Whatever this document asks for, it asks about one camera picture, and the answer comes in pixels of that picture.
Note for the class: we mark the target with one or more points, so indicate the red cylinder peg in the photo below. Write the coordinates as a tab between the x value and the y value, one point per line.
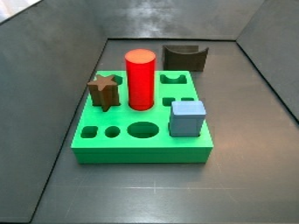
141	78

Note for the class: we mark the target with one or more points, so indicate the brown star peg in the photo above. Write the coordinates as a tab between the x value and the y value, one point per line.
103	90

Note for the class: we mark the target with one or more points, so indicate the green shape sorter board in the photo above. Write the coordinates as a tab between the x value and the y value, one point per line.
127	136

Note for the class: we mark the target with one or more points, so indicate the blue square block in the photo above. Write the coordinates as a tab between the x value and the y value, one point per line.
186	119

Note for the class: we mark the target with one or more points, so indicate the black curved stand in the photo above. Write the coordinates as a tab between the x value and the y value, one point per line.
185	58

